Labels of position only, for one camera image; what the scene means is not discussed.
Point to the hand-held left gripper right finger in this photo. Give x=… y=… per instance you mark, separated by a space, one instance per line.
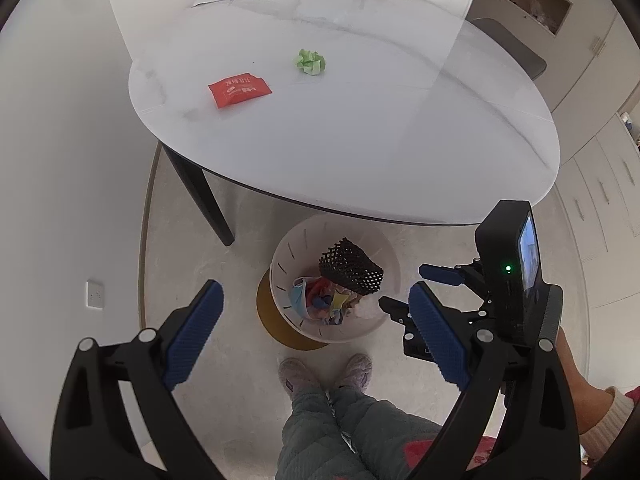
x=440 y=335

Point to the yellow round mat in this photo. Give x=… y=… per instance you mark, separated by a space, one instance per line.
x=272 y=320

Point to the orange red packet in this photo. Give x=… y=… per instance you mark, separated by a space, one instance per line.
x=240 y=91

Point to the crumpled green paper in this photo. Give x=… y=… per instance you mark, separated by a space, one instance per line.
x=310 y=61

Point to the white trash bin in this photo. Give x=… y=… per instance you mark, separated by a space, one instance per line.
x=300 y=245

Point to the pastel paper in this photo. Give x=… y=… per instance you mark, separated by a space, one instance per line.
x=339 y=305

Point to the red plastic bag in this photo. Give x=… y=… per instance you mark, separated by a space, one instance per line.
x=316 y=291

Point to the person's leg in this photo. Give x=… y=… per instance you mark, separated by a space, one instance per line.
x=385 y=435
x=310 y=435

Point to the black foam mesh sleeve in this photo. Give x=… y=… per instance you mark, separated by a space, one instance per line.
x=350 y=267

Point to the red printed cloth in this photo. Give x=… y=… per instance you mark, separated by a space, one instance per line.
x=425 y=452

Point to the black table leg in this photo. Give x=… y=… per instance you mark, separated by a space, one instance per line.
x=205 y=200

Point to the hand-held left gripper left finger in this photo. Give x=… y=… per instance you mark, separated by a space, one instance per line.
x=195 y=330

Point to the person's right forearm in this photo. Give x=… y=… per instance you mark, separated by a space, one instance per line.
x=585 y=390

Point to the person's left leg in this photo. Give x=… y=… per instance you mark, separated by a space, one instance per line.
x=310 y=435

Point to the beige drawer cabinet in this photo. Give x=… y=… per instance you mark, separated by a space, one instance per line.
x=600 y=200

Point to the beige cabinet with niche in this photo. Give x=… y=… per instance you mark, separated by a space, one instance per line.
x=585 y=25

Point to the grey fuzzy slipper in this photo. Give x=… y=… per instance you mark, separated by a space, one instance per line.
x=297 y=377
x=357 y=371

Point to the white wall outlet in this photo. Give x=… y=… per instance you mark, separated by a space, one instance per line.
x=95 y=294

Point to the person's right leg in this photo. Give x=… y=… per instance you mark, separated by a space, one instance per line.
x=385 y=435

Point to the clear snack bag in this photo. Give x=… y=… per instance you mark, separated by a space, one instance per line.
x=367 y=310

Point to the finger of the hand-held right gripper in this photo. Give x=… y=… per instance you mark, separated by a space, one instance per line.
x=440 y=272
x=395 y=307

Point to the grey chair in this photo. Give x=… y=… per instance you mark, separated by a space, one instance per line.
x=520 y=55

